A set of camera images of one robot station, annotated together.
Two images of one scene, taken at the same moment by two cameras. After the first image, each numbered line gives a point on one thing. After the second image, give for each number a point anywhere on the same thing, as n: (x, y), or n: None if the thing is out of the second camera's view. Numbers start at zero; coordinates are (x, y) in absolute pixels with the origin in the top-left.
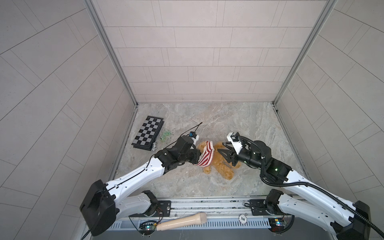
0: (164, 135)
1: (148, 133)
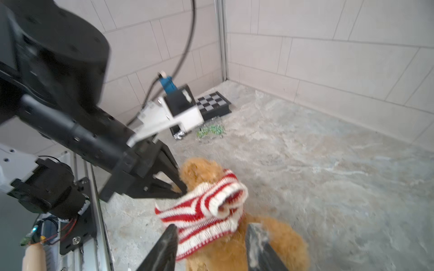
0: (212, 129)
1: (213, 105)
